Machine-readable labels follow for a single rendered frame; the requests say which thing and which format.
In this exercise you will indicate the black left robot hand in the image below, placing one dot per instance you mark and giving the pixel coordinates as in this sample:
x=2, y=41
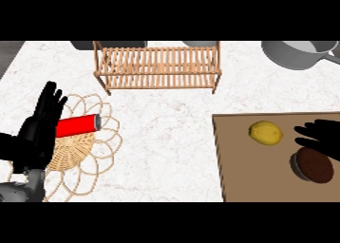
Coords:
x=37, y=133

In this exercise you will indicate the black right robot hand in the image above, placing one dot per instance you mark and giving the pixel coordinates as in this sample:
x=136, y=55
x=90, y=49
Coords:
x=329, y=139

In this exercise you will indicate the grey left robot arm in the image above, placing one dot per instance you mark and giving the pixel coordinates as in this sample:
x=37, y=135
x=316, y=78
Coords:
x=15, y=188

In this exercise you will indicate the chocolate cupcake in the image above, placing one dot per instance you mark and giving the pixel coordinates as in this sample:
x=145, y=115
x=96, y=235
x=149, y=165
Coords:
x=313, y=164

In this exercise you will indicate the brown tray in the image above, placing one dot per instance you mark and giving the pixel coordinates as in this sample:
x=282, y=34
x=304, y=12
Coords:
x=279, y=158

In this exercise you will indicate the wooden tiered shelf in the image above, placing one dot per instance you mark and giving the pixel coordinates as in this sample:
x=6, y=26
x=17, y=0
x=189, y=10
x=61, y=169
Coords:
x=157, y=67

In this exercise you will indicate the red can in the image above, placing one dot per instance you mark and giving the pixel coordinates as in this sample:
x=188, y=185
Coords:
x=77, y=125

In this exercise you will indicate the wicker placemat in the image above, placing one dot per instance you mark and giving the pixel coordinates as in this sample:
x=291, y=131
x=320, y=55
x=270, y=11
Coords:
x=81, y=148

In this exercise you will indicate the yellow lemon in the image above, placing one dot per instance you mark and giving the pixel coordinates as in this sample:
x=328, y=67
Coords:
x=266, y=133

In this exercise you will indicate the grey pot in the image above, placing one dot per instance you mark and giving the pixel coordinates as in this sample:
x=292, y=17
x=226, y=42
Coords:
x=298, y=54

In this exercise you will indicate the dark grey container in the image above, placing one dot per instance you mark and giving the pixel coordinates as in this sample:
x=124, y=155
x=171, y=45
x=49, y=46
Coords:
x=109, y=45

